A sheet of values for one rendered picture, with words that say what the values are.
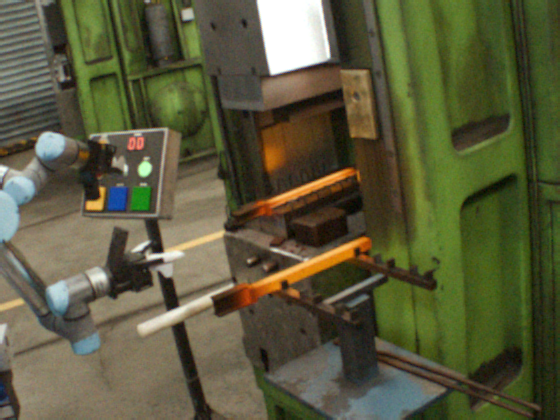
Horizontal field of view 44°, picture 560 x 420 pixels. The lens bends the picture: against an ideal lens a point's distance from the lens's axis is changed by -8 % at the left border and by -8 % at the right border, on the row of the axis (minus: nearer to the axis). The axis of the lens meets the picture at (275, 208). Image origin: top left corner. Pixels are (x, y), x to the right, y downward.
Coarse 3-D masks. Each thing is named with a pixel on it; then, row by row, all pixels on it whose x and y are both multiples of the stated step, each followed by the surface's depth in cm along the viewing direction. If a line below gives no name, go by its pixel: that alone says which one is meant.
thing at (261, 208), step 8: (328, 176) 215; (336, 176) 213; (344, 176) 215; (312, 184) 210; (320, 184) 210; (296, 192) 205; (304, 192) 207; (272, 200) 202; (280, 200) 202; (248, 208) 198; (256, 208) 197; (264, 208) 199; (232, 216) 196; (240, 216) 195; (248, 216) 197; (256, 216) 198; (240, 224) 195
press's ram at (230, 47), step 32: (224, 0) 184; (256, 0) 174; (288, 0) 179; (224, 32) 189; (256, 32) 178; (288, 32) 181; (320, 32) 187; (224, 64) 194; (256, 64) 183; (288, 64) 182
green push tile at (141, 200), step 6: (138, 192) 227; (144, 192) 225; (150, 192) 225; (132, 198) 227; (138, 198) 226; (144, 198) 225; (150, 198) 224; (132, 204) 227; (138, 204) 226; (144, 204) 225; (150, 204) 224; (138, 210) 226; (144, 210) 225
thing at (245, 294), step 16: (368, 240) 173; (320, 256) 169; (336, 256) 169; (288, 272) 164; (304, 272) 165; (240, 288) 157; (256, 288) 158; (272, 288) 161; (224, 304) 156; (240, 304) 158
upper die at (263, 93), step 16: (320, 64) 195; (336, 64) 198; (224, 80) 197; (240, 80) 191; (256, 80) 185; (272, 80) 186; (288, 80) 189; (304, 80) 193; (320, 80) 196; (336, 80) 199; (224, 96) 199; (240, 96) 193; (256, 96) 187; (272, 96) 187; (288, 96) 190; (304, 96) 193
